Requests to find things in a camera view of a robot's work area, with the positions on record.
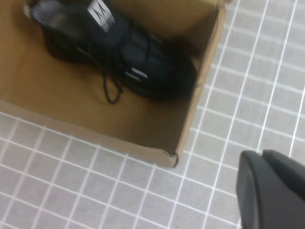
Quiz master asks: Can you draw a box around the brown cardboard shoe box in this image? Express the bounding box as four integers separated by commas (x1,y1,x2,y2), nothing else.
0,0,227,169

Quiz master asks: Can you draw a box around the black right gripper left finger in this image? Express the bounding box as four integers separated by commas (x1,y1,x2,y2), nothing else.
235,150,305,229

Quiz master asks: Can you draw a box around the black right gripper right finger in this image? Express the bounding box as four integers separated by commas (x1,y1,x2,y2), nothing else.
262,149,305,200

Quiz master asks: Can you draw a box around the grey white grid tablecloth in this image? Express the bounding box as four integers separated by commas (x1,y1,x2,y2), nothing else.
0,0,305,229

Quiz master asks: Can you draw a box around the black knit sneaker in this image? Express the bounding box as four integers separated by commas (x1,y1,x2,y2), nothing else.
22,0,199,105

